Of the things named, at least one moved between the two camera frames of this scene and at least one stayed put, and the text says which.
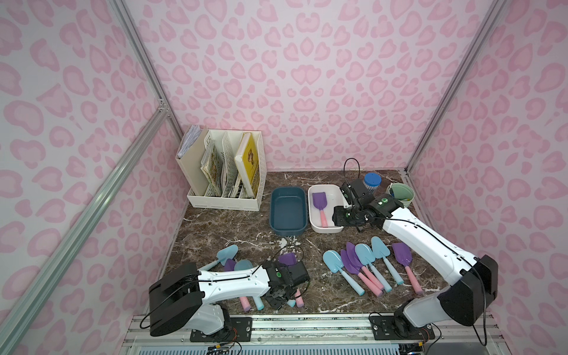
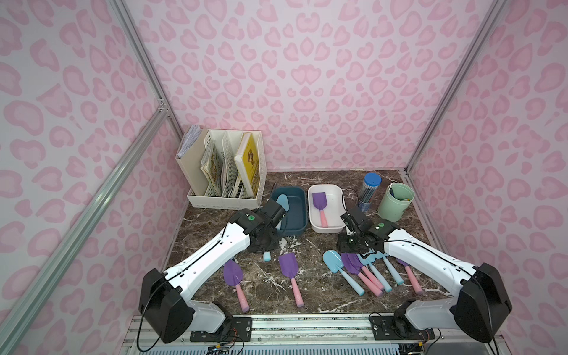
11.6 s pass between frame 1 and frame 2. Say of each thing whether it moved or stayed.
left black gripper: moved
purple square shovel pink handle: stayed
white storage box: stayed
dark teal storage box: stayed
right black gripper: moved
